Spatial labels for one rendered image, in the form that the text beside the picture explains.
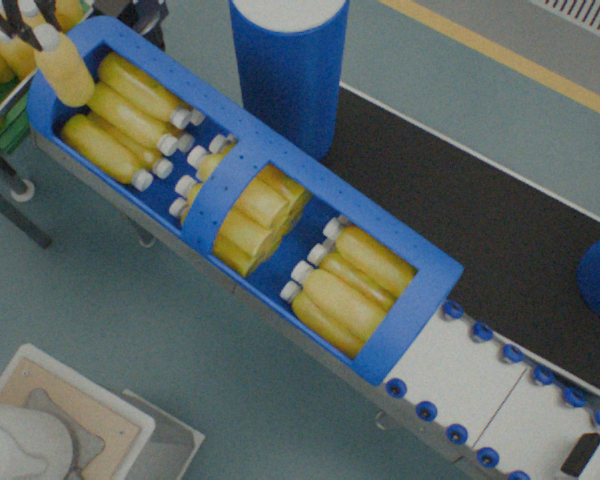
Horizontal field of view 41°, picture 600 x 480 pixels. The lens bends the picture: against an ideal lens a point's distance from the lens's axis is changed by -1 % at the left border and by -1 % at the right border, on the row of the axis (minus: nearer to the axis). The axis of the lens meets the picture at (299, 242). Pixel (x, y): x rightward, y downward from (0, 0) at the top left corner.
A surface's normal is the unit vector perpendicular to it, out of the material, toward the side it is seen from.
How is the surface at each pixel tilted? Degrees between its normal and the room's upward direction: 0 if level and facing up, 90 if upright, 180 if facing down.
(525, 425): 0
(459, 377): 0
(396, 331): 24
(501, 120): 0
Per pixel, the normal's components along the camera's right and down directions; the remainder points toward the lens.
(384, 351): -0.41, 0.33
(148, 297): 0.00, -0.25
